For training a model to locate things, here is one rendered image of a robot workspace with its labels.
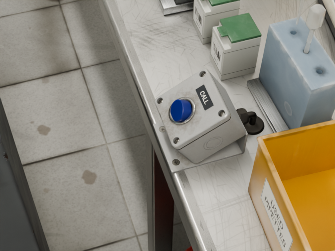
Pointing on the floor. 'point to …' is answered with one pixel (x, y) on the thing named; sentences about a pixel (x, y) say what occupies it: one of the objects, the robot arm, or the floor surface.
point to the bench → (208, 184)
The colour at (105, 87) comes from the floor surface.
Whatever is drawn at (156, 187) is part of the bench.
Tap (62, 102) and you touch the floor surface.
